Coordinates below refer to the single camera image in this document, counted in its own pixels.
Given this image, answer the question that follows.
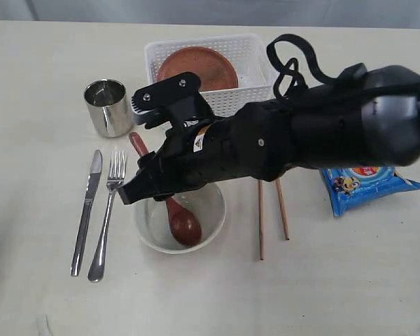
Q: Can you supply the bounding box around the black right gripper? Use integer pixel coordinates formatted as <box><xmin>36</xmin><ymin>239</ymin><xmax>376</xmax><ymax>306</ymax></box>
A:
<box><xmin>120</xmin><ymin>103</ymin><xmax>293</xmax><ymax>205</ymax></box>

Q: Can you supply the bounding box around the silver metal fork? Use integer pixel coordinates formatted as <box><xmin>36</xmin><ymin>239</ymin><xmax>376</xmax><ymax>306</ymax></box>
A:
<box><xmin>87</xmin><ymin>150</ymin><xmax>127</xmax><ymax>282</ymax></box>

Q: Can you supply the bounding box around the brown wooden spoon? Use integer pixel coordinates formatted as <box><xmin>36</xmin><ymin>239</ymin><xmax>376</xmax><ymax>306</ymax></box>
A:
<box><xmin>129</xmin><ymin>132</ymin><xmax>202</xmax><ymax>247</ymax></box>

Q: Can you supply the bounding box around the white bowl dark inside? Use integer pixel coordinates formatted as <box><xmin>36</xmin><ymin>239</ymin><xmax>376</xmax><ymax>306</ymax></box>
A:
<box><xmin>134</xmin><ymin>183</ymin><xmax>226</xmax><ymax>255</ymax></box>

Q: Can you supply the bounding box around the silver table knife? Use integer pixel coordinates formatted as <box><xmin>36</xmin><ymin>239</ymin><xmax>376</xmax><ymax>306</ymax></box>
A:
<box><xmin>70</xmin><ymin>149</ymin><xmax>102</xmax><ymax>277</ymax></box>

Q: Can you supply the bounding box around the shiny metal cup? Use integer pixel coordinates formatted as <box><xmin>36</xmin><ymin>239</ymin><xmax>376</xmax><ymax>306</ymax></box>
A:
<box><xmin>83</xmin><ymin>78</ymin><xmax>134</xmax><ymax>138</ymax></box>

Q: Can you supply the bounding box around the wooden chopstick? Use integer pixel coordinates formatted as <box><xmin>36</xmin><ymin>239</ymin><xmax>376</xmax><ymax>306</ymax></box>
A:
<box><xmin>275</xmin><ymin>178</ymin><xmax>290</xmax><ymax>241</ymax></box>
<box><xmin>258</xmin><ymin>180</ymin><xmax>265</xmax><ymax>261</ymax></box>

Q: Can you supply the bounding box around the blue chips bag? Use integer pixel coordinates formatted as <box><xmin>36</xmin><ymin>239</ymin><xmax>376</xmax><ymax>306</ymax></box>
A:
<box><xmin>319</xmin><ymin>166</ymin><xmax>420</xmax><ymax>217</ymax></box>

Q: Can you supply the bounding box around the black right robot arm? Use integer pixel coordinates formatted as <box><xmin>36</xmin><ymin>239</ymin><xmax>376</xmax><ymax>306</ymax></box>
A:
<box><xmin>119</xmin><ymin>65</ymin><xmax>420</xmax><ymax>204</ymax></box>

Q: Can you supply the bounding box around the brown wooden plate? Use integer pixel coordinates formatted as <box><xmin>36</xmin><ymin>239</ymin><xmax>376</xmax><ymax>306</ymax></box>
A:
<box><xmin>157</xmin><ymin>46</ymin><xmax>239</xmax><ymax>92</ymax></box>

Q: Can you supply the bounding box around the white perforated plastic basket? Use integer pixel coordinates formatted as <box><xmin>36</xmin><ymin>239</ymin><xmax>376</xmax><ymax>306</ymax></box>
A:
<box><xmin>145</xmin><ymin>34</ymin><xmax>277</xmax><ymax>116</ymax></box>

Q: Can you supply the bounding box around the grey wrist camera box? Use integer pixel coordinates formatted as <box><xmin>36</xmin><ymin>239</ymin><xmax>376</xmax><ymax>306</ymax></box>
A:
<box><xmin>131</xmin><ymin>72</ymin><xmax>215</xmax><ymax>129</ymax></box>

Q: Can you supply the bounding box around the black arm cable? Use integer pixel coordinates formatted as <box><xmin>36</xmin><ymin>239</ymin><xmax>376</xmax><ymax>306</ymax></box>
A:
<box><xmin>265</xmin><ymin>34</ymin><xmax>344</xmax><ymax>102</ymax></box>

